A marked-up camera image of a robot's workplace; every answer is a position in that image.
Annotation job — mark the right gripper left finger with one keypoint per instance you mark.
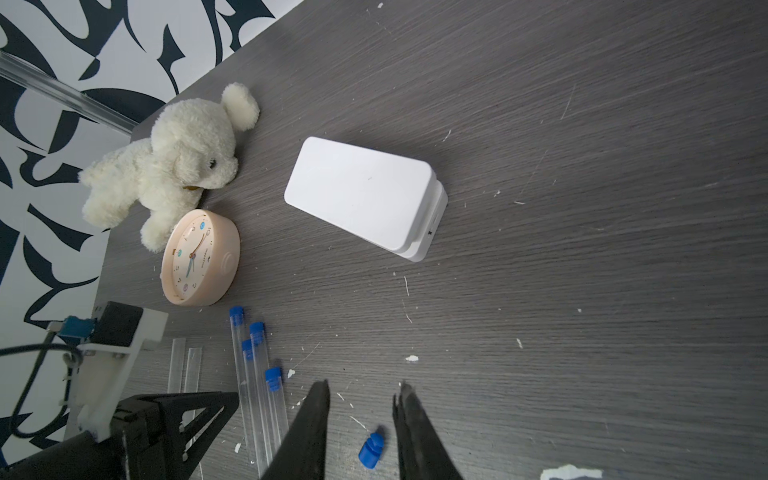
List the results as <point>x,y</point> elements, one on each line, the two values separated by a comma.
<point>302,453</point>

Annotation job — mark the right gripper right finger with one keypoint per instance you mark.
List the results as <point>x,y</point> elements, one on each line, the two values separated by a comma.
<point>421,453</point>

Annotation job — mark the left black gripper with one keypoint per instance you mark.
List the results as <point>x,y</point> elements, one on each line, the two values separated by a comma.
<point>147,433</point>

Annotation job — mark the blue stopper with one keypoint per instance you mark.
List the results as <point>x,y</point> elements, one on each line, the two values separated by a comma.
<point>371,450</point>

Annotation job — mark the pink round alarm clock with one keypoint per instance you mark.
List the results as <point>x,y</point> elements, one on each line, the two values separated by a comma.
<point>200,259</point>

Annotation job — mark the cream plush dog toy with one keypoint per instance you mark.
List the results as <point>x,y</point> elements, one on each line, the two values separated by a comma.
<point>191,149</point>

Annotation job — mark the white rectangular box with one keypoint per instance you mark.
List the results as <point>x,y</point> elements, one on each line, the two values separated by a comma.
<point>391,201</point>

